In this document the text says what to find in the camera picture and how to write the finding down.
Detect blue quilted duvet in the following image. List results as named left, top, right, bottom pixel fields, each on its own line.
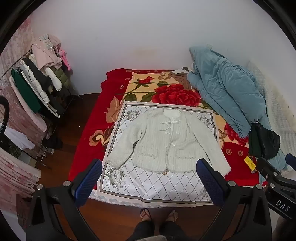
left=187, top=46, right=288, bottom=171

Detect black curved hose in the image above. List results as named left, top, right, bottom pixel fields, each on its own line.
left=0, top=96, right=10, bottom=141

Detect white floral lattice cloth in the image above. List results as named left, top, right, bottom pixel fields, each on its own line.
left=97, top=101, right=221, bottom=207

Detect white fuzzy cardigan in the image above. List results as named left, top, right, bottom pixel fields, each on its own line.
left=105, top=108, right=232, bottom=176

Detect pink hanger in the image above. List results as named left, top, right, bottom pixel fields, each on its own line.
left=56, top=48, right=72, bottom=71

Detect pink patterned curtain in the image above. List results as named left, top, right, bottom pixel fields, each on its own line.
left=0, top=18, right=33, bottom=80

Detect black garment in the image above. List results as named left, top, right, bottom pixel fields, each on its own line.
left=23, top=57, right=66, bottom=118

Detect yellow tag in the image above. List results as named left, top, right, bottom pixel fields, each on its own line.
left=244, top=156, right=257, bottom=172

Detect white quilted cover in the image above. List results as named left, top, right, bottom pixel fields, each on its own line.
left=247, top=60, right=296, bottom=142

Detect pink patterned fabric stack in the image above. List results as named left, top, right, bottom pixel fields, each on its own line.
left=0, top=148, right=41, bottom=200

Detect person's feet in sandals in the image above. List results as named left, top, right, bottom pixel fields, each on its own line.
left=159, top=209, right=185, bottom=241

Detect white lace bed sheet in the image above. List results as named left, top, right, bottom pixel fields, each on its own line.
left=88, top=189, right=216, bottom=206

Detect black bag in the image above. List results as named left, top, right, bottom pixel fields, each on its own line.
left=253, top=122, right=281, bottom=159

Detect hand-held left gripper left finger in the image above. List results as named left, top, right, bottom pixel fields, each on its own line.
left=26, top=159, right=103, bottom=241

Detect person's beige top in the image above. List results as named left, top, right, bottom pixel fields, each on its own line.
left=136, top=235, right=167, bottom=241

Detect person's left leg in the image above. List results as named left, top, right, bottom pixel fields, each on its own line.
left=133, top=208, right=156, bottom=241

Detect black shoes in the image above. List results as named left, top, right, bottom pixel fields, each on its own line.
left=43, top=137, right=63, bottom=150

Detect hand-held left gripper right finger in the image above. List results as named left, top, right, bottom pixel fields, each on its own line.
left=196, top=158, right=272, bottom=241

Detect olive puffer vest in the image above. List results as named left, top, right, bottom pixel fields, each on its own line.
left=49, top=64, right=70, bottom=88

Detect metal clothes rack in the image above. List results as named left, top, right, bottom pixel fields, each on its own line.
left=0, top=49, right=81, bottom=169

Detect pink fluffy towel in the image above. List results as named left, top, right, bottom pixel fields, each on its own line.
left=9, top=76, right=48, bottom=133

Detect pink jacket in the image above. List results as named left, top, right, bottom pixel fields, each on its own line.
left=31, top=34, right=63, bottom=70

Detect dark green bag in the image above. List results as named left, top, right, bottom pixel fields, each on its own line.
left=248, top=126, right=263, bottom=157

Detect white puffer jacket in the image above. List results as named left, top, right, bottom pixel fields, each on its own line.
left=19, top=59, right=63, bottom=104

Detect white crumpled cloth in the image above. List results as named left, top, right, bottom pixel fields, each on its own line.
left=4, top=126, right=36, bottom=150

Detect green garment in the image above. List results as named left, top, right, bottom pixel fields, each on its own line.
left=11, top=69, right=42, bottom=114

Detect red rose-print blanket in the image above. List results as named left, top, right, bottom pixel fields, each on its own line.
left=68, top=68, right=269, bottom=188

